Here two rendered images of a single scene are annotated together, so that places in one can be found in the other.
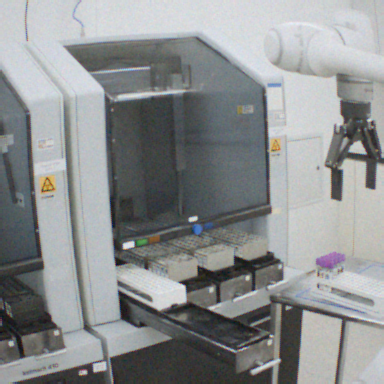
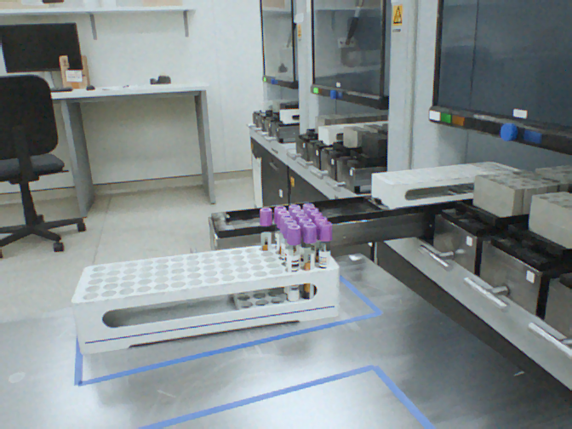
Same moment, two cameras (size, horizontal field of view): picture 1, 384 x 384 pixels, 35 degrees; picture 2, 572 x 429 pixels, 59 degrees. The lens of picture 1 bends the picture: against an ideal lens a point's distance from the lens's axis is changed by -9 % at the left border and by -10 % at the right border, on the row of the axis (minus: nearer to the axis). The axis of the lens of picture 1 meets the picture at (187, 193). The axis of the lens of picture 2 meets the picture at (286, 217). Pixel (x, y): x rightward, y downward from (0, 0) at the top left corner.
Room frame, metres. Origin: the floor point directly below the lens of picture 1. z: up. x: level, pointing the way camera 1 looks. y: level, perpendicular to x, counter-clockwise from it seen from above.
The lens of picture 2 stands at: (1.95, -0.94, 1.13)
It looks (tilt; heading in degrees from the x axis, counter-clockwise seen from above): 19 degrees down; 113
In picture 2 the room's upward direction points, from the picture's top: 2 degrees counter-clockwise
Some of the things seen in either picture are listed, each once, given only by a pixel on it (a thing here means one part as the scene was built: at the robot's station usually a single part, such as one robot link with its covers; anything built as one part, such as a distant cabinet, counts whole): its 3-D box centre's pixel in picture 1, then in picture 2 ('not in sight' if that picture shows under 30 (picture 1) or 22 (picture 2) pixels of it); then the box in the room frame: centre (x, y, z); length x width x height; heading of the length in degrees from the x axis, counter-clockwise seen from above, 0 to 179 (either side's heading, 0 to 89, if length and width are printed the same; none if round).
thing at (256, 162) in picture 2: not in sight; (255, 181); (0.75, 1.49, 0.43); 0.27 x 0.02 x 0.36; 127
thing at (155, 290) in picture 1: (143, 287); (444, 186); (1.86, 0.14, 0.83); 0.30 x 0.10 x 0.06; 37
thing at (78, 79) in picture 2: not in sight; (75, 71); (-1.05, 2.15, 1.02); 0.22 x 0.17 x 0.24; 127
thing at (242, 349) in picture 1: (180, 320); (366, 220); (1.72, 0.04, 0.78); 0.73 x 0.14 x 0.09; 37
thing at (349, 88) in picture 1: (355, 88); not in sight; (1.35, -0.38, 1.45); 0.09 x 0.09 x 0.06
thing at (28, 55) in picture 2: not in sight; (44, 57); (-1.17, 1.99, 1.13); 0.54 x 0.18 x 0.46; 31
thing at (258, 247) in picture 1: (253, 249); not in sight; (2.15, -0.21, 0.85); 0.12 x 0.02 x 0.06; 126
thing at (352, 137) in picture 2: not in sight; (352, 138); (1.54, 0.60, 0.85); 0.12 x 0.02 x 0.06; 128
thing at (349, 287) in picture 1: (355, 291); (211, 290); (1.65, -0.47, 0.85); 0.30 x 0.10 x 0.06; 35
